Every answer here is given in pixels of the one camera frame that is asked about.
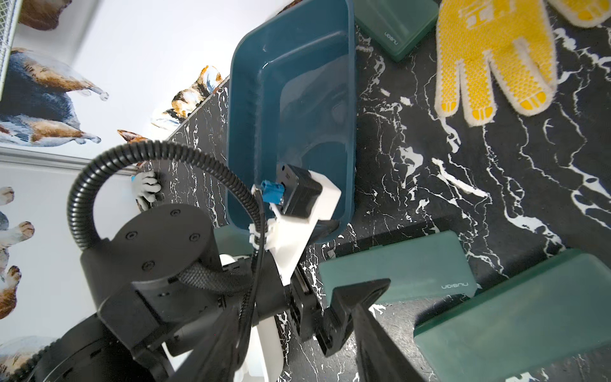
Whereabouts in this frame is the yellow work glove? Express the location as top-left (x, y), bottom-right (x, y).
top-left (433, 0), bottom-right (611, 128)

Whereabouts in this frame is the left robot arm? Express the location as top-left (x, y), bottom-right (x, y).
top-left (10, 205), bottom-right (391, 381)

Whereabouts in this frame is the dark green case upright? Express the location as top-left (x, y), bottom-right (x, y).
top-left (353, 0), bottom-right (439, 62)

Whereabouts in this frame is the dark green case near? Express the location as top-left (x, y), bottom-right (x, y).
top-left (414, 249), bottom-right (610, 381)

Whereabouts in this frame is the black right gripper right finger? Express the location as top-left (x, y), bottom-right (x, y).
top-left (353, 305), bottom-right (423, 381)

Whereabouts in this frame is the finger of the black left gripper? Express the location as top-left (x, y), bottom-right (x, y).
top-left (315, 279), bottom-right (391, 357)

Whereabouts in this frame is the dark green case middle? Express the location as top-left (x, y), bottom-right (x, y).
top-left (319, 231), bottom-right (477, 304)

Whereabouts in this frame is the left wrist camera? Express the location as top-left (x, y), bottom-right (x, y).
top-left (261, 165), bottom-right (341, 287)

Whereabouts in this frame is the dark green pencil case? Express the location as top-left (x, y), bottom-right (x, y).
top-left (214, 224), bottom-right (254, 257)

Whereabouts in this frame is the teal plastic storage box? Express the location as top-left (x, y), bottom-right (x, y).
top-left (226, 1), bottom-right (356, 243)

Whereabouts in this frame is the white plastic storage box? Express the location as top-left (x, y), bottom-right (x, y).
top-left (234, 253), bottom-right (286, 381)

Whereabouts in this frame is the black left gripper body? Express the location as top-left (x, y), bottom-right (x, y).
top-left (257, 267), bottom-right (334, 356)

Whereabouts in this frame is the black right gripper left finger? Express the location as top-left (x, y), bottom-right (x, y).
top-left (168, 307), bottom-right (240, 382)

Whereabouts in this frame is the grey work glove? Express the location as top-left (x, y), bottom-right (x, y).
top-left (130, 171), bottom-right (162, 212)

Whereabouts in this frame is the white wire wall basket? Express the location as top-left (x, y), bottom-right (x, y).
top-left (0, 0), bottom-right (23, 93)

